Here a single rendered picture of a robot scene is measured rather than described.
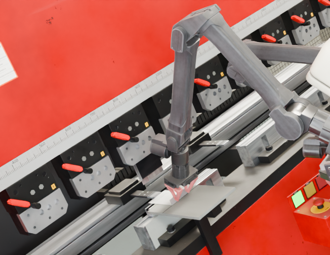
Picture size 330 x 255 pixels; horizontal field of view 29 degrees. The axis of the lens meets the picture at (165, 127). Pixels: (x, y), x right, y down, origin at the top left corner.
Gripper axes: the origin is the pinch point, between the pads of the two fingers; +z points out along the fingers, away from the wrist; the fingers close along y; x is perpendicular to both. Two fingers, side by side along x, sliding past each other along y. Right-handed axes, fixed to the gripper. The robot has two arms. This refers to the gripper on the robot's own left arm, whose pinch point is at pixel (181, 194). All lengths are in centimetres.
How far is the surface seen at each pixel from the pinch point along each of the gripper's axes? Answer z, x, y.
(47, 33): -56, -36, 17
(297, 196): 8.4, 25.3, -31.6
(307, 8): -24, -18, -102
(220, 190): -4.8, 12.4, -5.5
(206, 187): -1.0, 4.9, -6.8
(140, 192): 11.9, -21.6, -0.8
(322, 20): -16, -15, -109
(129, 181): 13.0, -30.5, -3.3
